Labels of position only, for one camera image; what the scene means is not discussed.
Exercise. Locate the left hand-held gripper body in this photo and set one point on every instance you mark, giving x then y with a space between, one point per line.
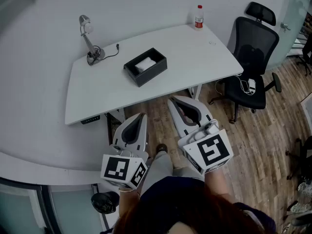
114 170

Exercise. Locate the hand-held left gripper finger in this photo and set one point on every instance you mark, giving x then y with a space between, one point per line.
143 140
119 133

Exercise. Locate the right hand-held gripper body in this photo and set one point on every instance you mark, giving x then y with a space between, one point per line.
212 150

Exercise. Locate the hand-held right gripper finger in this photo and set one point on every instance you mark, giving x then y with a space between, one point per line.
198 108
178 121

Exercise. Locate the white cloth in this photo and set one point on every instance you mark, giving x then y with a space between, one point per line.
145 64

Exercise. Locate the person's right forearm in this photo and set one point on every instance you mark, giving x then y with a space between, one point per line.
218 186

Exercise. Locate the person's left forearm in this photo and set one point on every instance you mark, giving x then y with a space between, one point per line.
128 203

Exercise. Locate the black box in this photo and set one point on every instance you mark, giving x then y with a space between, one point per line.
151 75

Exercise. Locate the person's right hand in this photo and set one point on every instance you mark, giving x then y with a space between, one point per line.
187 117

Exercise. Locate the dark desk leg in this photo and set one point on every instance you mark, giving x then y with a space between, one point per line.
111 128

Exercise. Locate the white desk leg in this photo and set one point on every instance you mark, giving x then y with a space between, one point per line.
196 92

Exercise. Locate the person's brown shoe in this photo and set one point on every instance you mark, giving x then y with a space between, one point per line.
161 147

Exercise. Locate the black desk control panel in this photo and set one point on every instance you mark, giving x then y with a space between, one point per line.
90 120

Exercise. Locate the black lined waste bin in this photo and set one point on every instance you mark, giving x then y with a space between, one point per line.
104 202

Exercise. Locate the person's grey trousers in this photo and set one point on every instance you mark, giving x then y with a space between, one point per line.
161 169

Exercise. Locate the person's dark blue top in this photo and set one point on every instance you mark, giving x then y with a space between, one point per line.
170 186

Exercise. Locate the white power bank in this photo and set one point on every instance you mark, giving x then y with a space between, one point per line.
251 85

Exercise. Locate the black mesh office chair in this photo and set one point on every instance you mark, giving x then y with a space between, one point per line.
253 40

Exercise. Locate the clear plastic bottle red label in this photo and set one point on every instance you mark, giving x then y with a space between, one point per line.
199 18

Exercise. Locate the black chair base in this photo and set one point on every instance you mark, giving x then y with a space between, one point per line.
302 155

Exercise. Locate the silver desk lamp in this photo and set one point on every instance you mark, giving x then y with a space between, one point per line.
89 45

